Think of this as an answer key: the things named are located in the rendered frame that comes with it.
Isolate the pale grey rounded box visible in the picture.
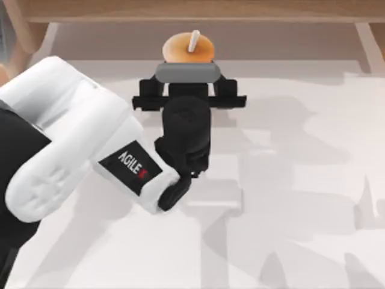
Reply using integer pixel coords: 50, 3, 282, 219
154, 61, 223, 84

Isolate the white peg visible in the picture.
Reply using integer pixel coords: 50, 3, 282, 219
187, 29, 202, 52

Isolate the wooden shelf unit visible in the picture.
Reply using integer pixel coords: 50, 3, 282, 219
0, 0, 385, 79

